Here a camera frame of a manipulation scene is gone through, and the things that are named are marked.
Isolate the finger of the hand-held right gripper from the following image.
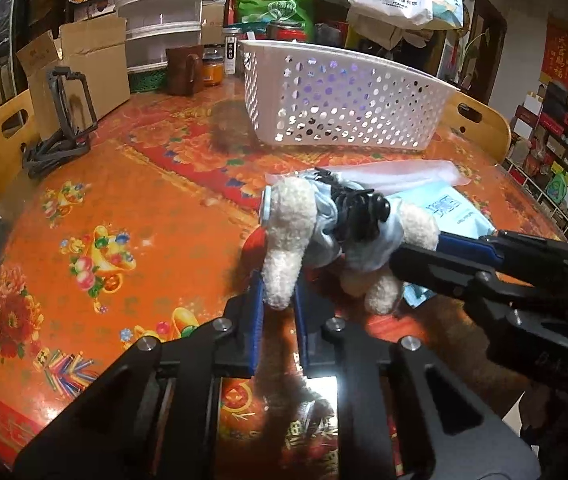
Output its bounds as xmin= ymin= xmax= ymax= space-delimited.
xmin=389 ymin=242 xmax=502 ymax=311
xmin=436 ymin=230 xmax=568 ymax=273

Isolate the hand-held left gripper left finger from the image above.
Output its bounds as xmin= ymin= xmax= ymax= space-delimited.
xmin=11 ymin=272 xmax=267 ymax=480

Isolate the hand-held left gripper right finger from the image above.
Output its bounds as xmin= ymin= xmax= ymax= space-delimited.
xmin=293 ymin=275 xmax=542 ymax=480

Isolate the light blue wet wipes pack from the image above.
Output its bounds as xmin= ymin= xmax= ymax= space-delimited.
xmin=394 ymin=182 xmax=497 ymax=308

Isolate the cream plush dog toy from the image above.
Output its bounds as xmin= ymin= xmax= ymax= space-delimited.
xmin=244 ymin=167 xmax=442 ymax=316

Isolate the white perforated plastic basket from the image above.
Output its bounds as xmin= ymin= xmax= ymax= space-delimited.
xmin=239 ymin=40 xmax=457 ymax=152

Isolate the purple tissue pack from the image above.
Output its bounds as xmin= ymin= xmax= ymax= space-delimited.
xmin=284 ymin=60 xmax=365 ymax=116

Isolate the clear plastic bag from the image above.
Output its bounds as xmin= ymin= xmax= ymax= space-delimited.
xmin=314 ymin=159 xmax=472 ymax=196

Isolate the shelf of boxes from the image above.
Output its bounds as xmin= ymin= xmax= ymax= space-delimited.
xmin=501 ymin=82 xmax=568 ymax=233

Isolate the potted plant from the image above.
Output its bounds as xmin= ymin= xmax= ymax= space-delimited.
xmin=462 ymin=25 xmax=495 ymax=91

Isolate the beige cloth bag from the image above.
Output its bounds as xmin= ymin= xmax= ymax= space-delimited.
xmin=349 ymin=10 xmax=415 ymax=51

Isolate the orange glass jar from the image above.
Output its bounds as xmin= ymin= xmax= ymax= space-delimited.
xmin=203 ymin=50 xmax=225 ymax=88

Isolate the black phone stand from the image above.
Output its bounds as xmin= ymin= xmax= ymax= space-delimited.
xmin=21 ymin=66 xmax=100 ymax=181

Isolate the brown mug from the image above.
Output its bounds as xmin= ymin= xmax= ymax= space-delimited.
xmin=165 ymin=44 xmax=205 ymax=96

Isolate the green woven basket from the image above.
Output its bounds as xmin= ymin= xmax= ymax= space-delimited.
xmin=129 ymin=67 xmax=167 ymax=93

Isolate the glass jar with red lid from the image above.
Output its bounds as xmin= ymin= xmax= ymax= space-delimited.
xmin=266 ymin=20 xmax=309 ymax=43

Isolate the glass bottle with black label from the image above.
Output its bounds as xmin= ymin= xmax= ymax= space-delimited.
xmin=221 ymin=27 xmax=242 ymax=77

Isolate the green shopping bag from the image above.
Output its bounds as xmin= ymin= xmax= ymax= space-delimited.
xmin=234 ymin=0 xmax=315 ymax=43

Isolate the open cardboard box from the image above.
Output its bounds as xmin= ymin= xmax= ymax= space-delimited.
xmin=16 ymin=16 xmax=132 ymax=141

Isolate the small brown cardboard box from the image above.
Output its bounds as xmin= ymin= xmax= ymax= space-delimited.
xmin=201 ymin=0 xmax=227 ymax=46

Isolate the stack of clear plastic drawers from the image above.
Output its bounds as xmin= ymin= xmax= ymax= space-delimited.
xmin=115 ymin=0 xmax=205 ymax=73

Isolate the red wall poster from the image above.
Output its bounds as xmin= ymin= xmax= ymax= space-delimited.
xmin=538 ymin=15 xmax=568 ymax=92

